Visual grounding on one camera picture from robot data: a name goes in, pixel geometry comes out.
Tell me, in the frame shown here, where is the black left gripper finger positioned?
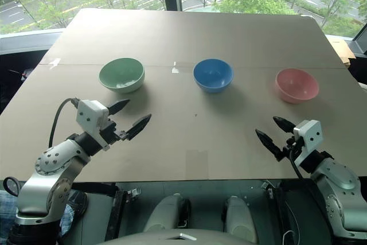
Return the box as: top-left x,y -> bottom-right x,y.
126,113 -> 153,142
108,99 -> 131,115

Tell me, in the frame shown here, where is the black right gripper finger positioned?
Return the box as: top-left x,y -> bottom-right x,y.
255,129 -> 284,162
272,116 -> 295,134

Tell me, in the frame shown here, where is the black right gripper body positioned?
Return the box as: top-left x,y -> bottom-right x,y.
282,137 -> 305,162

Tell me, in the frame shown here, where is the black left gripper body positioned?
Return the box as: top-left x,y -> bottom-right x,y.
99,119 -> 128,146

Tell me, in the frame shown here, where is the light green bowl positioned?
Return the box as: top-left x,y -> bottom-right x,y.
99,57 -> 146,94

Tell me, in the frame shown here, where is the pink red bowl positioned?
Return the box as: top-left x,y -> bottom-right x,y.
275,68 -> 320,104

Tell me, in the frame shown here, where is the brown cardboard table cover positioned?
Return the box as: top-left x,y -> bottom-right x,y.
0,8 -> 367,184

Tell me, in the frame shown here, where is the metal table clamp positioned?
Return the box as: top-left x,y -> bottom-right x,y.
115,186 -> 143,200
261,180 -> 276,200

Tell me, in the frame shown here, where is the silver right robot leg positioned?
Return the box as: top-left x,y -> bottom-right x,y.
222,196 -> 258,243

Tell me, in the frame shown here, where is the silver robot leg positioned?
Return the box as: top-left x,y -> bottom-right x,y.
222,196 -> 258,243
142,193 -> 192,234

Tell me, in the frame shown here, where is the blue bowl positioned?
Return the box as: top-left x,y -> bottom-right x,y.
193,58 -> 235,94

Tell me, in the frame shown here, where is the silver left robot leg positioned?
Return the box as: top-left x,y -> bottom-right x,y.
142,193 -> 192,234

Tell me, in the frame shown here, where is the brown cardboard box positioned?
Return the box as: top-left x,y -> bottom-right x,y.
326,34 -> 357,69

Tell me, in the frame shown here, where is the grey robot torso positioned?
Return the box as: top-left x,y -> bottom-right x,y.
105,228 -> 259,245

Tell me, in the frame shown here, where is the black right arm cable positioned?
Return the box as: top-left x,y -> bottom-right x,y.
288,141 -> 306,183

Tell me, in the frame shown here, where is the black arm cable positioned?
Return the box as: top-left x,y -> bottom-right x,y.
288,141 -> 306,183
48,98 -> 80,149

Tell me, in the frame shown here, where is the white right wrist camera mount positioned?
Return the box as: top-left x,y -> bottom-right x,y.
292,119 -> 323,154

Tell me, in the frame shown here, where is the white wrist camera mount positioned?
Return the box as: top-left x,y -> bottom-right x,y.
292,119 -> 323,154
75,99 -> 111,151

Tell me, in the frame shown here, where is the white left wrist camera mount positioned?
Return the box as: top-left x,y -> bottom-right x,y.
75,99 -> 111,151

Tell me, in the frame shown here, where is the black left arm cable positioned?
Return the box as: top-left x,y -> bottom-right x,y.
48,98 -> 80,149

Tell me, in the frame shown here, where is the thin white cable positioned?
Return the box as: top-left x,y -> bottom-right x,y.
282,204 -> 302,244

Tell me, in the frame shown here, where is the black ring handle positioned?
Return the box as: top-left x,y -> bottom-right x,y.
2,176 -> 21,197

